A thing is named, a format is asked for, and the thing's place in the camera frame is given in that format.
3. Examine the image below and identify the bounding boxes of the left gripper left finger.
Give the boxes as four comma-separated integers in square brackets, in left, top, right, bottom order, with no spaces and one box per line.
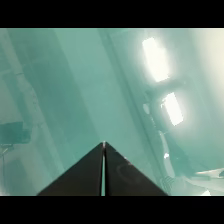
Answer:
[37,142,105,197]

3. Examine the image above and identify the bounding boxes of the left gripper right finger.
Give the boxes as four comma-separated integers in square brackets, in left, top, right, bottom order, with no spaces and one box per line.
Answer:
[104,141,168,197]

